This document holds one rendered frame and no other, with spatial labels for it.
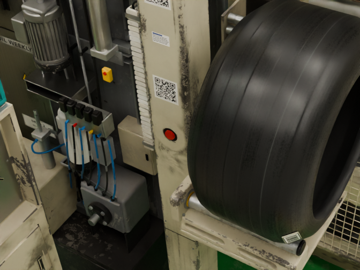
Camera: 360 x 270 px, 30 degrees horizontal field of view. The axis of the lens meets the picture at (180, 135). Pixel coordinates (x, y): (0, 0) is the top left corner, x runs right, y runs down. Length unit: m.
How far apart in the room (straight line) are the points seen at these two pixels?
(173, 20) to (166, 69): 0.16
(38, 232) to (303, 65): 0.95
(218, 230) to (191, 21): 0.59
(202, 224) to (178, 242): 0.35
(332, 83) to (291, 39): 0.14
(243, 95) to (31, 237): 0.83
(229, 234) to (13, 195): 0.61
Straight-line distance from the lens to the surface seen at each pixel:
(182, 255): 2.26
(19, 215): 1.94
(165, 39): 1.64
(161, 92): 1.76
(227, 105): 1.45
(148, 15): 1.63
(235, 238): 1.85
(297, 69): 1.43
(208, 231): 1.87
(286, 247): 1.78
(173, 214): 1.88
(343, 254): 2.53
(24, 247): 1.97
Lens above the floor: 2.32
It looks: 43 degrees down
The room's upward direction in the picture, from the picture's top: 5 degrees counter-clockwise
